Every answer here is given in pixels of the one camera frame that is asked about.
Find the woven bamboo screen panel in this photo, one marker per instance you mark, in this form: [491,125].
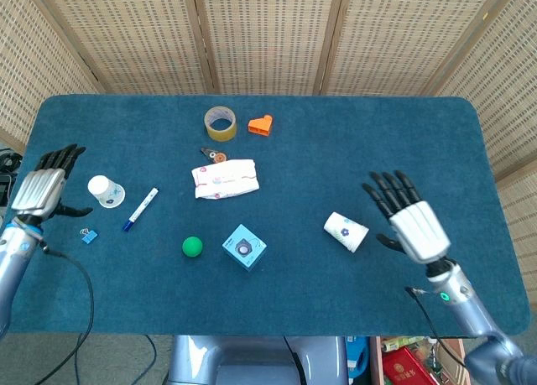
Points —
[29,66]
[398,37]
[134,37]
[268,37]
[507,108]

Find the white blue marker pen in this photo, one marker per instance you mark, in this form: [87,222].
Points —
[140,209]

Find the red gift box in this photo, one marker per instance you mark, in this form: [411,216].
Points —
[405,368]

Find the green foam ball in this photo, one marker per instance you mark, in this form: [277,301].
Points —
[192,247]

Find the clear packing tape roll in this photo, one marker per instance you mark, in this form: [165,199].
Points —
[220,131]

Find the light blue cardboard box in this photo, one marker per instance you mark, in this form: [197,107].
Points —
[244,246]

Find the blue binder clip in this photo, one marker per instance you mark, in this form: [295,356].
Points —
[89,236]

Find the white tissue pack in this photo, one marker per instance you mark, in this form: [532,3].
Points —
[224,179]

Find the blue carpet table mat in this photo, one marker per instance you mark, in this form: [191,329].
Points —
[293,183]

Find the grey blue robot torso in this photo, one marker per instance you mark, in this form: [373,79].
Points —
[251,360]

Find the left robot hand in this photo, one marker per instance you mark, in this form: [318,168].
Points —
[38,190]

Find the green yellow package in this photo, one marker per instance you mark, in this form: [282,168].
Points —
[398,343]

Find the white floral paper cup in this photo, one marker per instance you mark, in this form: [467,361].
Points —
[346,232]

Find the small black orange tool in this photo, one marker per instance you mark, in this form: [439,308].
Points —
[216,155]

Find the blue plastic container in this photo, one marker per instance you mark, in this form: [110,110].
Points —
[356,357]

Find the orange plastic block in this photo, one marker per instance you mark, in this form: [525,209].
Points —
[260,126]

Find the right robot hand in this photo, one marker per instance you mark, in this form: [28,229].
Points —
[419,230]

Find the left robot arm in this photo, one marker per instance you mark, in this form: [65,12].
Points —
[12,267]

